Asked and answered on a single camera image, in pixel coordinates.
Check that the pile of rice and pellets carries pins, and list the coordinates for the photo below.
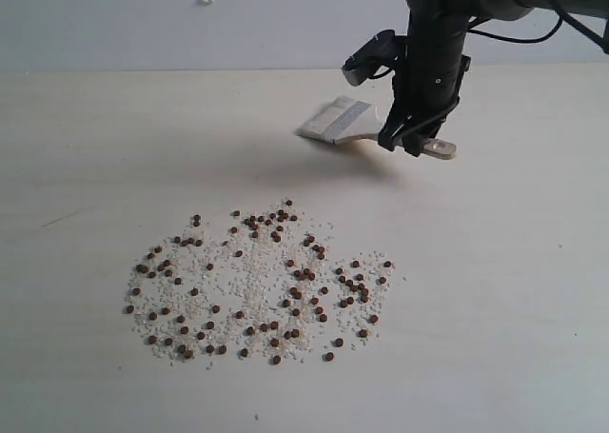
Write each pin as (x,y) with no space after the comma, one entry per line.
(265,283)

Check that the wooden paint brush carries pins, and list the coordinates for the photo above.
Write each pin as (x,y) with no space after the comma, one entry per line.
(347,120)

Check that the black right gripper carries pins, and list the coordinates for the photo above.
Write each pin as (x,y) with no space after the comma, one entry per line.
(425,83)

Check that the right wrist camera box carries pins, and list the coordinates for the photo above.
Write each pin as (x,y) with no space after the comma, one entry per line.
(368,59)

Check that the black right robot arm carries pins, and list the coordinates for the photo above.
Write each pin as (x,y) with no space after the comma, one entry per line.
(502,10)

